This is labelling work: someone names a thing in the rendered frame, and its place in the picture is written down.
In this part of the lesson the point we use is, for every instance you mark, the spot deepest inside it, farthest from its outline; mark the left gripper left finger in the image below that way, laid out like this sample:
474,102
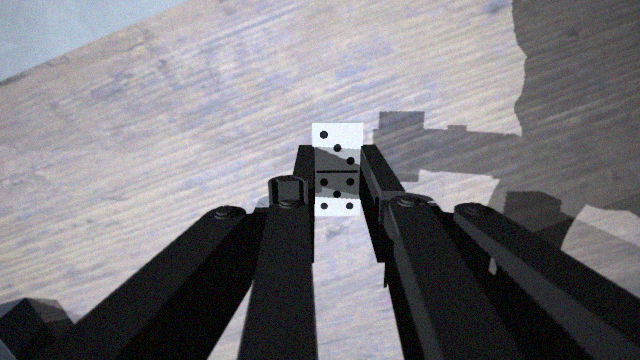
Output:
177,306

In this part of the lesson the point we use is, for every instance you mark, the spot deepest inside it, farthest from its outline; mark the dark grey three-compartment bin rack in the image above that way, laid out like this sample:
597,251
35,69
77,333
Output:
22,331

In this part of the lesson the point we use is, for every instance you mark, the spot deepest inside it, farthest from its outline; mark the white domino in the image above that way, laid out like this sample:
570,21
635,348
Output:
337,146

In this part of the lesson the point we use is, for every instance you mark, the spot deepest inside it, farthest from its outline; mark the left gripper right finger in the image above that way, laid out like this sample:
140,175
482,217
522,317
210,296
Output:
554,306

